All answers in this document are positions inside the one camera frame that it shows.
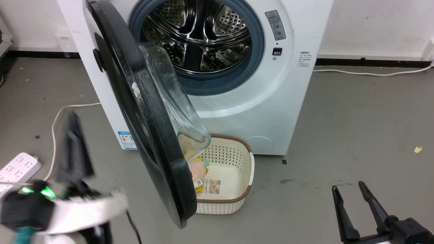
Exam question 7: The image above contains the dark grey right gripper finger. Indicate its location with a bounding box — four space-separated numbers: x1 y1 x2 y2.
358 181 391 235
332 185 361 243

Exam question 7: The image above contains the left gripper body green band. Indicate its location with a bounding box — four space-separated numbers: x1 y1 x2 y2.
0 180 129 238

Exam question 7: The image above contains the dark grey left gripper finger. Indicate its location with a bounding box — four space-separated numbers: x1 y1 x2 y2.
69 112 96 185
54 109 77 184

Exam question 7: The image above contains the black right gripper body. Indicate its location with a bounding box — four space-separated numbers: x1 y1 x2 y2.
342 215 434 244

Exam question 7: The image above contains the black round glass washer door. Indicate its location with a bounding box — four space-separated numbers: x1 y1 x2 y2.
82 0 211 229

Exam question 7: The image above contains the white front-load washing machine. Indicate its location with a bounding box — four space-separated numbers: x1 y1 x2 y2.
57 0 334 156

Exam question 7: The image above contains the grey rubber door gasket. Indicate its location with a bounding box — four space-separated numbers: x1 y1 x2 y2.
129 0 265 96

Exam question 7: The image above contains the blue energy label sticker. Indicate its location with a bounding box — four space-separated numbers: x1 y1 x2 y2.
117 131 138 150

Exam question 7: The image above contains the white power strip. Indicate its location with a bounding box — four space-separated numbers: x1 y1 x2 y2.
0 152 42 198

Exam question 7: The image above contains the round white filter cover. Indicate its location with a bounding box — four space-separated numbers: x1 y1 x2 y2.
244 136 274 155

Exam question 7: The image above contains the cream laundry basket brown rim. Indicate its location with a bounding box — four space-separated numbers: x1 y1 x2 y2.
183 134 255 215

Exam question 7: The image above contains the yellow and peach doll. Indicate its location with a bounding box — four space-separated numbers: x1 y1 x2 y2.
184 148 211 192

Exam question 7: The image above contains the printed paper label card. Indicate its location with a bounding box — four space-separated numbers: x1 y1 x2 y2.
198 178 222 196

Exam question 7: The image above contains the steel washer drum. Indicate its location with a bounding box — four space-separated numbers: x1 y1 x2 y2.
141 0 253 74

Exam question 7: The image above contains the grey warning sticker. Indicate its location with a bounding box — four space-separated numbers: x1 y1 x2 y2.
265 10 287 41

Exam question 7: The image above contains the white power strip cable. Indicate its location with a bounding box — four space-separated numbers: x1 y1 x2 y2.
43 102 102 182

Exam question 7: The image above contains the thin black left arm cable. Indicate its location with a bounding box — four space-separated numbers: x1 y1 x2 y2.
125 209 143 244

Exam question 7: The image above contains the white wall socket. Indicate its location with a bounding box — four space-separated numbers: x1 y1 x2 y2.
55 28 79 53

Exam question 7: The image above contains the white floor cable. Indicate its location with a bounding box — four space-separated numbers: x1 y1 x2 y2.
313 64 434 77

